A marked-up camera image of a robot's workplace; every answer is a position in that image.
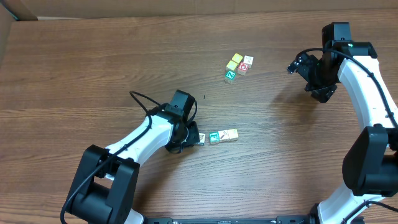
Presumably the white blue-edged picture block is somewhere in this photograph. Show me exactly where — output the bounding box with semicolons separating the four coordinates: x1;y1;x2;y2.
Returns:
198;133;206;146

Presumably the green letter F block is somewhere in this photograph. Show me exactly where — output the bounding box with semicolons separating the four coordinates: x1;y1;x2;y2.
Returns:
209;132;220;144

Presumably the yellow letter G block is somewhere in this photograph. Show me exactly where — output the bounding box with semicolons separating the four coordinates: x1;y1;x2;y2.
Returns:
228;129;239;141

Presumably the white line-drawing block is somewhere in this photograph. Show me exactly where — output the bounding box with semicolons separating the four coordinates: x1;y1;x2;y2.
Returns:
243;55;254;69

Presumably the green letter Z block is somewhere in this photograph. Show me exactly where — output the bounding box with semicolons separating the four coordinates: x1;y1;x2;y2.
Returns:
224;70;236;83

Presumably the red picture block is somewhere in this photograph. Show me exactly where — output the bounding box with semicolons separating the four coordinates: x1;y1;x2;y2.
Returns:
237;62;249;75

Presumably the yellow block lower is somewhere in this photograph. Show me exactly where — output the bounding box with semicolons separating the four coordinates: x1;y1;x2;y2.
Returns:
226;60;238;72

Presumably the yellow block upper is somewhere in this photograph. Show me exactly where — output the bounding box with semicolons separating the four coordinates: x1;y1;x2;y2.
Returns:
232;54;243;64

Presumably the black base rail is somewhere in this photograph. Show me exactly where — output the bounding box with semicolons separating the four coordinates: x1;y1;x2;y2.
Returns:
141;215;364;224

